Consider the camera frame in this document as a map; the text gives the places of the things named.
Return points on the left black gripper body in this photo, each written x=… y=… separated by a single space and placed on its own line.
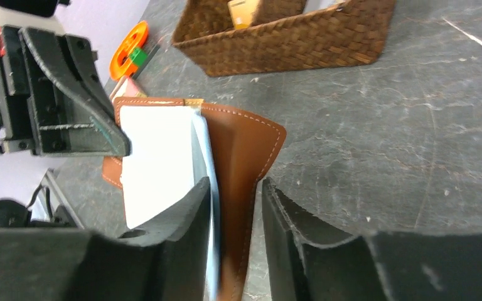
x=14 y=92

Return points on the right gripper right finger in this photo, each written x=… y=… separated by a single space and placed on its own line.
x=309 y=259

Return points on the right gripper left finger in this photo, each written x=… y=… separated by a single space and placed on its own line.
x=162 y=259

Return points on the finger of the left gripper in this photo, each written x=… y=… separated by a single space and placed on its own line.
x=70 y=112

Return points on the brown leather card holder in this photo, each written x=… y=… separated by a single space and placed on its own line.
x=174 y=143

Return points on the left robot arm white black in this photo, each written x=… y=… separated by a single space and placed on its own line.
x=52 y=102

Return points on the pink card on table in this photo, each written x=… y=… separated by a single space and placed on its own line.
x=126 y=87

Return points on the gold card in basket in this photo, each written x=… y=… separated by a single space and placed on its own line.
x=243 y=12

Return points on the white cards in basket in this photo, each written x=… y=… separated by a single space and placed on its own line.
x=315 y=5

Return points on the orange plastic letter toy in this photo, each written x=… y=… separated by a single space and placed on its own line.
x=120 y=64

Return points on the green toy block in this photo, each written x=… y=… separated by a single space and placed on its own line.
x=138 y=56

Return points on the brown wicker divided basket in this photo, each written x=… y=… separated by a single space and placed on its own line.
x=282 y=37

